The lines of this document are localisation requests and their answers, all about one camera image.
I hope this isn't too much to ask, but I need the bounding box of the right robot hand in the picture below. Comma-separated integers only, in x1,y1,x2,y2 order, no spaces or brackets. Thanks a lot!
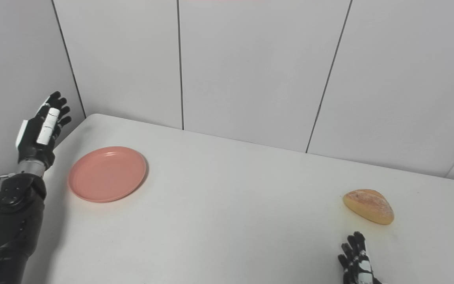
338,231,383,284

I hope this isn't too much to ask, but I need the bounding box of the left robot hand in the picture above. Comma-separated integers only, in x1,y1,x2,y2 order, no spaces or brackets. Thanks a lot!
15,91,72,170

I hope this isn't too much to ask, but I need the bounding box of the bread roll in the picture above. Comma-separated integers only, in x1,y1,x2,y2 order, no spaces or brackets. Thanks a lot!
343,189,395,226

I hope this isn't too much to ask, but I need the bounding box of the pink plate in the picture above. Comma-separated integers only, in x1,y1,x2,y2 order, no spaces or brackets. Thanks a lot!
68,146,147,203

